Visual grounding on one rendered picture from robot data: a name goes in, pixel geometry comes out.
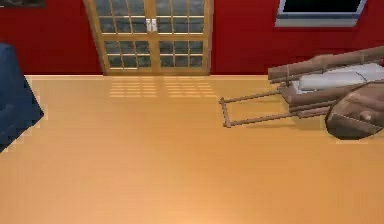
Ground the brown wooden cart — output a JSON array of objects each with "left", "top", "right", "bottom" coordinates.
[{"left": 218, "top": 45, "right": 384, "bottom": 141}]

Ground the blue sofa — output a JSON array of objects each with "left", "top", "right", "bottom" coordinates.
[{"left": 0, "top": 42, "right": 45, "bottom": 154}]

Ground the wooden glazed double door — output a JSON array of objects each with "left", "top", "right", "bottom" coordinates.
[{"left": 82, "top": 0, "right": 215, "bottom": 77}]

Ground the grey framed window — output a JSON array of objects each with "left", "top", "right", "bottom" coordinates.
[{"left": 274, "top": 0, "right": 368, "bottom": 28}]

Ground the dark framed wall picture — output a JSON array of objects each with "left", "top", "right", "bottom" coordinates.
[{"left": 0, "top": 0, "right": 46, "bottom": 9}]

